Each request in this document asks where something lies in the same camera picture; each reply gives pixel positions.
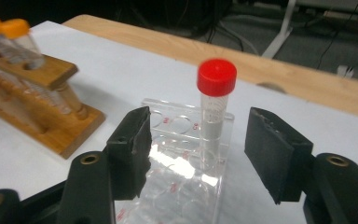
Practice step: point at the grey metal stand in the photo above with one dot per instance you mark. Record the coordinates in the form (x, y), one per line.
(281, 32)

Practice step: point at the white plug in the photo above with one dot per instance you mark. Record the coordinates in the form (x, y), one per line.
(345, 71)

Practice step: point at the clear acrylic tube rack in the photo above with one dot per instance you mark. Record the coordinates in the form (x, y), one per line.
(180, 186)

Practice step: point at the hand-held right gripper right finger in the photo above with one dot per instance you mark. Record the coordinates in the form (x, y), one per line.
(276, 155)

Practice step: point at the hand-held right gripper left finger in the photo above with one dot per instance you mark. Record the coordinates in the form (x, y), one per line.
(130, 155)

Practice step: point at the wooden test tube rack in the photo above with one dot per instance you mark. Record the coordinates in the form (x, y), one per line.
(59, 140)

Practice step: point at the white table sheet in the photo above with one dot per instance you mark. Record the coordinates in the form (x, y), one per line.
(105, 68)

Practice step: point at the red-capped clear tube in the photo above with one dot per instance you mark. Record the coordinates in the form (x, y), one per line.
(216, 77)

